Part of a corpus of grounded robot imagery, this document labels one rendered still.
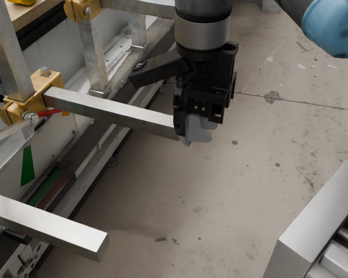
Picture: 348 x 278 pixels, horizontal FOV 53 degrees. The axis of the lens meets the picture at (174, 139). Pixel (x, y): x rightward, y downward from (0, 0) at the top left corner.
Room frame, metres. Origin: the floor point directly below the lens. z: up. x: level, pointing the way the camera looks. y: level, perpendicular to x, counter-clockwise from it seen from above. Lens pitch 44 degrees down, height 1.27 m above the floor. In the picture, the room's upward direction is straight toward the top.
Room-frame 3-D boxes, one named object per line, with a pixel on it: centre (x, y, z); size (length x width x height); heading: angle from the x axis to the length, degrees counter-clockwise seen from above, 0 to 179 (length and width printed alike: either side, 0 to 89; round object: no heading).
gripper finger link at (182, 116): (0.44, -0.01, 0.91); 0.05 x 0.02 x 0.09; 159
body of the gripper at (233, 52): (0.45, -0.05, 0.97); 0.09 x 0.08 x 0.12; 69
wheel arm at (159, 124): (0.54, 0.19, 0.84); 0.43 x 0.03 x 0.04; 69
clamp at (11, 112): (0.55, 0.28, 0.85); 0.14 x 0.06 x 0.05; 159
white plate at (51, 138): (0.50, 0.27, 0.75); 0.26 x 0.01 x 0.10; 159
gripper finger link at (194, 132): (0.44, -0.04, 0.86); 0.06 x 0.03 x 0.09; 69
